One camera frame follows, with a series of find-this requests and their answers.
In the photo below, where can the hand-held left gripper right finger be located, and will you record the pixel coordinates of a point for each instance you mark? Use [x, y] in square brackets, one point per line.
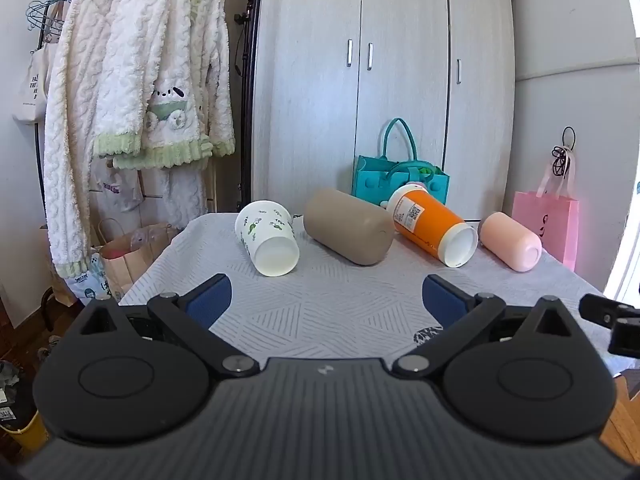
[443, 303]

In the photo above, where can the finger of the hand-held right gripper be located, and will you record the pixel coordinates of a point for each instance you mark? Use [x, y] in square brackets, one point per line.
[611, 313]

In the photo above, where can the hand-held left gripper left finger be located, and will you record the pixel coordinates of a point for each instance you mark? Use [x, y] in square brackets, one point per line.
[209, 301]

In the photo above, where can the orange cup with white rim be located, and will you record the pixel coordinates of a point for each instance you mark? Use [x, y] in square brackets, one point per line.
[430, 225]

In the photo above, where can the white cup with green print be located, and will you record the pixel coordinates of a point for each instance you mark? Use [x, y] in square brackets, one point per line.
[265, 240]

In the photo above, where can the pink cup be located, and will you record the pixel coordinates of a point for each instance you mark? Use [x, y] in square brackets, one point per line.
[507, 240]

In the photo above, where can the tan cup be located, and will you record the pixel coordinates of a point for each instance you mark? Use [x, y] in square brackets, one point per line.
[345, 222]

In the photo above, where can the brown paper bag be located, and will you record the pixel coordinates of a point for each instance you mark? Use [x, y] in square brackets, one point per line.
[132, 260]

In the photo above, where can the wooden furniture edge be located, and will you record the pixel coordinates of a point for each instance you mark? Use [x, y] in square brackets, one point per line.
[625, 415]

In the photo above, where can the pink paper bag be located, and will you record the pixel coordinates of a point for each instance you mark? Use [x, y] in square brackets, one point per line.
[547, 225]

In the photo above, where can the grey patterned tablecloth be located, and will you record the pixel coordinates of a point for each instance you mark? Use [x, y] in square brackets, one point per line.
[330, 305]

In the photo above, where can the white blue printed bag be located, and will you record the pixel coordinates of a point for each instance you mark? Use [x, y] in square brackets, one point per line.
[92, 282]

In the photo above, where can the teal tote bag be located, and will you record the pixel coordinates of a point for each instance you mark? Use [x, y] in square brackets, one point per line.
[372, 180]

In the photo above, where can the white garment with purple print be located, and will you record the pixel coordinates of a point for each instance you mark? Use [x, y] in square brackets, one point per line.
[116, 187]

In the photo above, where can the black floor stand pole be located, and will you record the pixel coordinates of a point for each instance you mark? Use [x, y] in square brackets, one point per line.
[246, 90]

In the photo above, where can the black clothes rack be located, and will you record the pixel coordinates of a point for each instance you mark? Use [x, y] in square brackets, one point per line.
[38, 170]

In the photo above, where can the grey three-door wardrobe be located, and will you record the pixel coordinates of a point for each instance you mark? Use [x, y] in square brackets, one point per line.
[400, 85]

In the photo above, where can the yellow bin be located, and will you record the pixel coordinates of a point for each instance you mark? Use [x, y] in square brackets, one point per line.
[27, 432]

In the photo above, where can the white fleece robe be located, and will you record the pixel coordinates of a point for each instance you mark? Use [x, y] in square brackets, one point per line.
[70, 125]

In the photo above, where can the white robe with green trim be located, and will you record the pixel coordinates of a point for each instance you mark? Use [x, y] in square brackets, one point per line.
[150, 60]

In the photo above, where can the white canvas tote bag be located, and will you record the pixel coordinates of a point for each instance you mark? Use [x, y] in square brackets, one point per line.
[32, 85]

